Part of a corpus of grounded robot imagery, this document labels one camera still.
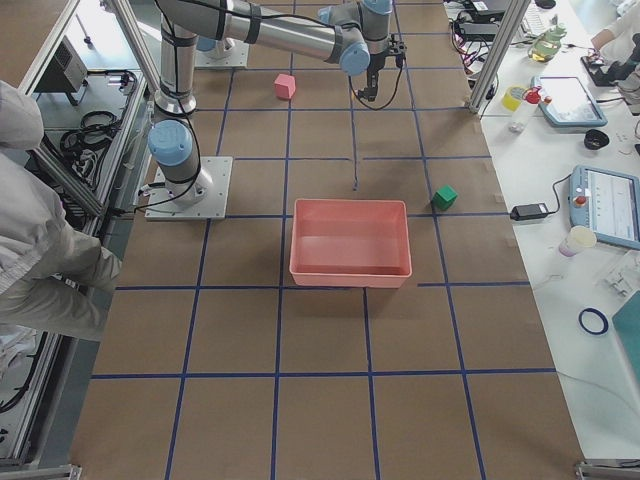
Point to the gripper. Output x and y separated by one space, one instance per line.
373 64

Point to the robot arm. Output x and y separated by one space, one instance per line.
354 35
212 45

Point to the pink cube near base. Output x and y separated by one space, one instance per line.
285 86

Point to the green cube far corner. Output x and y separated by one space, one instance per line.
444 197

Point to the yellow tape roll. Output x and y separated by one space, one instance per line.
513 97

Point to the pink plastic bin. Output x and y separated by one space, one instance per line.
350 243

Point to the green glass jar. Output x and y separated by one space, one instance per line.
547 45

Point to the teach pendant far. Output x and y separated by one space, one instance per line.
567 103

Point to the teach pendant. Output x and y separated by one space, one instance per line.
567 103
606 202

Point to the black power adapter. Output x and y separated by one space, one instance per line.
526 212

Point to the paper cup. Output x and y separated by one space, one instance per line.
577 240

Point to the teach pendant near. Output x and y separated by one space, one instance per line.
606 202

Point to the person in beige clothes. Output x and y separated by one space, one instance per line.
44 260

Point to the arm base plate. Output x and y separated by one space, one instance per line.
238 60
207 199

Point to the aluminium frame post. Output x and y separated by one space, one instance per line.
507 30

